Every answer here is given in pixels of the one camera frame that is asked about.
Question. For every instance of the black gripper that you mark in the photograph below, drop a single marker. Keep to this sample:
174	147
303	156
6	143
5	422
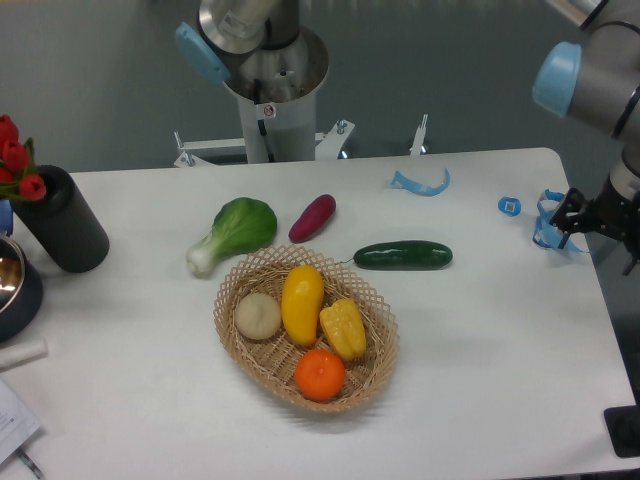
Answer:
609	214

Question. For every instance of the grey robot arm base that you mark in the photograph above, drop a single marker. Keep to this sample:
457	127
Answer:
272	65

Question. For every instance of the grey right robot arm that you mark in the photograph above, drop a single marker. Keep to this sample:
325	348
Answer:
598	84

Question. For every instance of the yellow pepper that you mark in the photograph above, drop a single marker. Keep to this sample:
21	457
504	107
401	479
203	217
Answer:
343	328

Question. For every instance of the woven wicker basket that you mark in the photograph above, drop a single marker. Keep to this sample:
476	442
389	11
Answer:
271	363

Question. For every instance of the blue tape tangle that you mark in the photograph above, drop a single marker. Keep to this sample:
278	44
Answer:
547	236

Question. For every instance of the small blue tape roll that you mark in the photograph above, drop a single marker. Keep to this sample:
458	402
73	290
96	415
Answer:
510	206

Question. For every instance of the blue tape strip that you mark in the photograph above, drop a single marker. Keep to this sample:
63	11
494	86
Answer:
400	181

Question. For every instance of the green cucumber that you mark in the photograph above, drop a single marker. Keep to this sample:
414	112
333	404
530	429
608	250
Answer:
404	255

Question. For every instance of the black device at table edge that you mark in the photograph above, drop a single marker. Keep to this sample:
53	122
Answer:
623	428

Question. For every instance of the purple sweet potato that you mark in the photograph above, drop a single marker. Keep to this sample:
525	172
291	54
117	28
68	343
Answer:
313	219

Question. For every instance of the yellow mango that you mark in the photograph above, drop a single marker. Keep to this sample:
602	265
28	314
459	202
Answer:
302	299

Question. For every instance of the orange fruit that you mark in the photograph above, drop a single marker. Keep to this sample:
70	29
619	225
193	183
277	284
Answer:
320	375

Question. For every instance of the green bok choy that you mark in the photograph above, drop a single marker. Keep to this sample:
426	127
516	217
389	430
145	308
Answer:
242	226

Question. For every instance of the black cylinder vase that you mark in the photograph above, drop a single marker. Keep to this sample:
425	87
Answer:
64	223

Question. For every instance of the red tulip flowers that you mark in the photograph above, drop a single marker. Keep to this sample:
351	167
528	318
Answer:
20	180

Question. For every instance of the steel bowl with dark rim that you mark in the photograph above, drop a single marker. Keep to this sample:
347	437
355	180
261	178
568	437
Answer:
21	289

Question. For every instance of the white paper roll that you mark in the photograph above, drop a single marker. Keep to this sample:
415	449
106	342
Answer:
17	354

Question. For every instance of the white paper sheet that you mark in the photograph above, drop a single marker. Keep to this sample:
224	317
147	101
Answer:
18	422

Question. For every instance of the patterned pen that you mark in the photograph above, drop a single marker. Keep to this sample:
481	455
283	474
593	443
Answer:
30	464

